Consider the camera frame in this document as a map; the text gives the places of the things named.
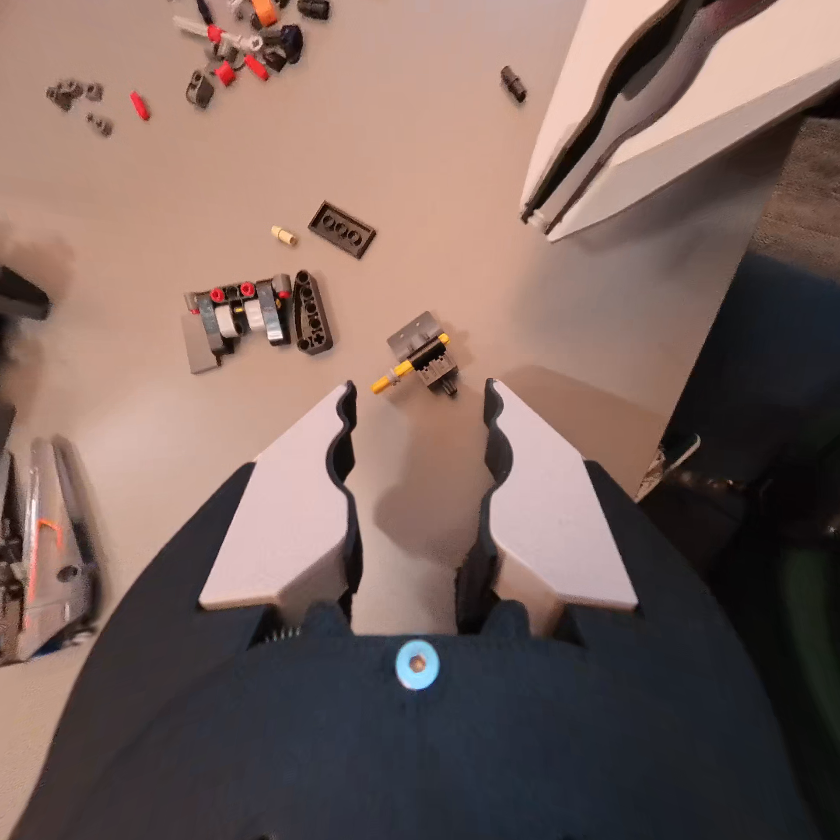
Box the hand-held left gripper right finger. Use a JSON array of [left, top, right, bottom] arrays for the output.
[[456, 377, 639, 635]]

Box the black flat lego plate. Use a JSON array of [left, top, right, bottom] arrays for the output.
[[307, 200, 377, 260]]

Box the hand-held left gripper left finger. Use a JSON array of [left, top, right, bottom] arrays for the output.
[[198, 381, 363, 629]]

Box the yellow axle lego assembly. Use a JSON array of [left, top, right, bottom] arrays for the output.
[[371, 311, 460, 398]]

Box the silver lego body panel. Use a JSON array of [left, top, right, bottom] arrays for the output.
[[13, 436, 102, 664]]

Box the pile of lego pieces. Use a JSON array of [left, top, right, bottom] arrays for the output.
[[172, 0, 332, 109]]

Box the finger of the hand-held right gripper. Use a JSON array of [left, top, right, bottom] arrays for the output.
[[541, 0, 840, 245], [520, 0, 678, 225]]

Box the black grey lego assembly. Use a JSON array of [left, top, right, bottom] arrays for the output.
[[182, 272, 294, 375]]

